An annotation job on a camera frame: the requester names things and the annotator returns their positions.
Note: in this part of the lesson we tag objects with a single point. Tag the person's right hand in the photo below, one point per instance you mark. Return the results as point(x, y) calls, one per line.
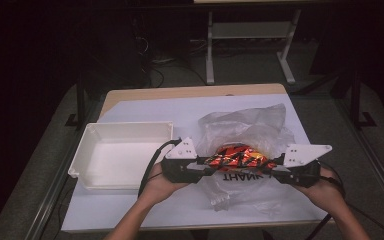
point(325, 195)

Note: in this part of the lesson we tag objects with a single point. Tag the white metal table frame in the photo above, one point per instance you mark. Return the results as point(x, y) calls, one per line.
point(250, 30)

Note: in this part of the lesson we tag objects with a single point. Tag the white plastic box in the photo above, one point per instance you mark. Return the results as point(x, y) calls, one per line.
point(123, 156)

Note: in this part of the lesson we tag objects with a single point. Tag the black metal stand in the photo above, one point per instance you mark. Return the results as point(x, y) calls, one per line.
point(356, 100)
point(80, 103)

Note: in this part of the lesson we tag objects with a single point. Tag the clear plastic bag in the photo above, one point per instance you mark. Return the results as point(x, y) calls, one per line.
point(246, 125)

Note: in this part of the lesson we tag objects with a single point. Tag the red orange snack packet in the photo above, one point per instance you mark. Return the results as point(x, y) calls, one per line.
point(240, 159)

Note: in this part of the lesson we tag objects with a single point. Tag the white table sheet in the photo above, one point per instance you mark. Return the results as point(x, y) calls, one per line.
point(153, 108)

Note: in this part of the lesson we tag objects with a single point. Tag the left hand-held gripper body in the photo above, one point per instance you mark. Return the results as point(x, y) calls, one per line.
point(180, 166)

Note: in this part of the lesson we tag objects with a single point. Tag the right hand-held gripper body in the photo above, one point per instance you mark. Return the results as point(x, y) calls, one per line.
point(305, 160)

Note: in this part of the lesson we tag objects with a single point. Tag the aluminium rail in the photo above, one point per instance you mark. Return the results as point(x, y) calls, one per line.
point(373, 156)
point(51, 193)

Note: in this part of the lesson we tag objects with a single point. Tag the person's left hand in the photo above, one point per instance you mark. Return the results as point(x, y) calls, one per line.
point(160, 188)

